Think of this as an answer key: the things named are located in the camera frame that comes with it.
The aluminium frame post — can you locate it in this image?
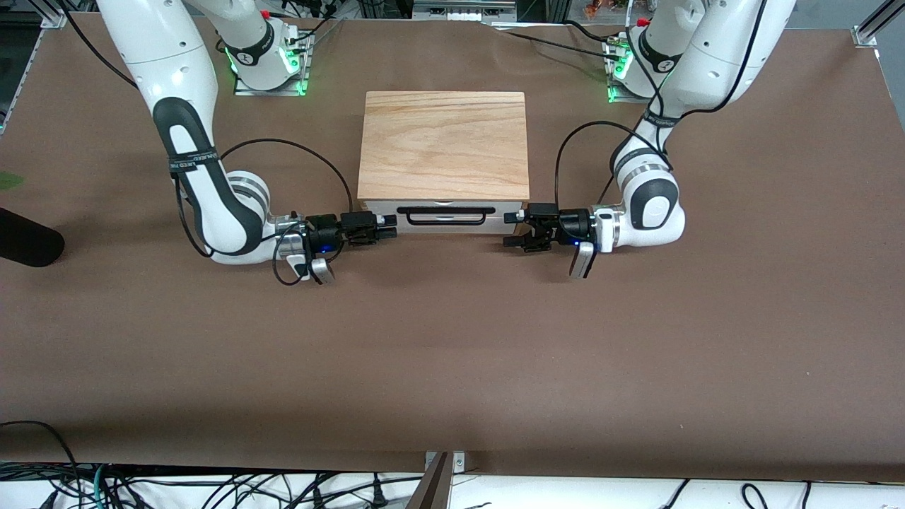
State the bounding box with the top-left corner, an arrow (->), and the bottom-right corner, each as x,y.
852,0 -> 905,49
28,0 -> 71,29

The black drawer handle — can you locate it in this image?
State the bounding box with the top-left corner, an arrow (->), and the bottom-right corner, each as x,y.
397,205 -> 496,227

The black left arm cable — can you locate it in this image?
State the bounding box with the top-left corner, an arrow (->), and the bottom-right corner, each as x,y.
554,0 -> 768,213

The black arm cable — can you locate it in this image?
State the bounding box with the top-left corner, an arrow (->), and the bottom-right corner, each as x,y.
173,138 -> 354,287
554,0 -> 768,213

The grey camera stand bar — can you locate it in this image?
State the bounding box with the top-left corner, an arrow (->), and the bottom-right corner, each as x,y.
407,452 -> 455,509

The silver metal bracket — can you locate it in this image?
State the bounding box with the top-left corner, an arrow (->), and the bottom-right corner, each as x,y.
424,451 -> 467,474

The white drawer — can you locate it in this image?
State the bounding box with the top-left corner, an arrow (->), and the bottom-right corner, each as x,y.
362,199 -> 527,235

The black cylinder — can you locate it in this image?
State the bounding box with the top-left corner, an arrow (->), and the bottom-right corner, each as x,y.
0,207 -> 66,268

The light wooden drawer cabinet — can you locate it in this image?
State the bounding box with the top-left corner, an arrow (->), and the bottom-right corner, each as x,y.
357,90 -> 531,235

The teal cable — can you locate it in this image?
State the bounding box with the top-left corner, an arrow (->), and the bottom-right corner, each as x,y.
90,463 -> 119,509

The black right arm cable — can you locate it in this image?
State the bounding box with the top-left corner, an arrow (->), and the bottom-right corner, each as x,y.
173,138 -> 354,287

